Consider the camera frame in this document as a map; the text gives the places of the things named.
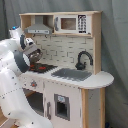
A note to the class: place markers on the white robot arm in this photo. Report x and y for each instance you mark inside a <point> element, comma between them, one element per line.
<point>14,60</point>

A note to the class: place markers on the white cupboard door grey dispenser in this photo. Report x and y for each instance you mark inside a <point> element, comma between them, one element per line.
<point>63,105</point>

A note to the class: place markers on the wooden toy kitchen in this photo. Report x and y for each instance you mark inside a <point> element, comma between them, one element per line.
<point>61,50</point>

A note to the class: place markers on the grey toy sink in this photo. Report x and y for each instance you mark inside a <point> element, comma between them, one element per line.
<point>71,74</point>

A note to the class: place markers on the white toy microwave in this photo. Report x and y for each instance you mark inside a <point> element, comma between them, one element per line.
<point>73,24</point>

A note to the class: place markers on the black stovetop red burners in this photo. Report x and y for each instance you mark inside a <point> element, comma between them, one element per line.
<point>41,68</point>

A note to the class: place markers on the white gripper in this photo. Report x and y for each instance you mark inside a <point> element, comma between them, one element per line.
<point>27,45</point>

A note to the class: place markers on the small silver toy pot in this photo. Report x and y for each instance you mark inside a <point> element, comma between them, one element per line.
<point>35,56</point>

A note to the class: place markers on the grey range hood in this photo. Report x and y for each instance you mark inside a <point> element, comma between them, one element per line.
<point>39,27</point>

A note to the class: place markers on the black toy faucet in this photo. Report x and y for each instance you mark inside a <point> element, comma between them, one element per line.
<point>84,61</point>

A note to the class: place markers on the right stove knob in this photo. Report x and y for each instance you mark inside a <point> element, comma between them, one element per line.
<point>33,84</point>

